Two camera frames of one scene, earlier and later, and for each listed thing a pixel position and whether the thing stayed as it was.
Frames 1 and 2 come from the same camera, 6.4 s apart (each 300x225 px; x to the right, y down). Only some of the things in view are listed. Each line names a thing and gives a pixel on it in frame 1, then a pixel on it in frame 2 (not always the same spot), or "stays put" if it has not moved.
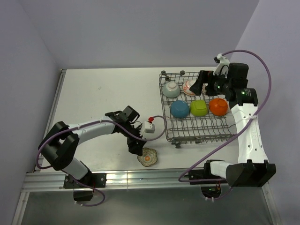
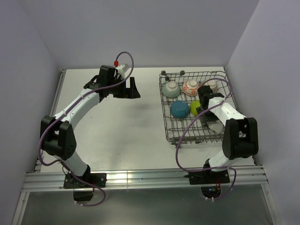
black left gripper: x=135 y=145 to x=131 y=93
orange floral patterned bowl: x=186 y=86 stays put
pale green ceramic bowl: x=171 y=89 stays put
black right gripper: x=205 y=76 to x=204 y=119
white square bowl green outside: x=198 y=108 stays put
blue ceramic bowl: x=179 y=109 stays put
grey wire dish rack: x=190 y=118 stays put
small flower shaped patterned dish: x=148 y=157 to x=217 y=126
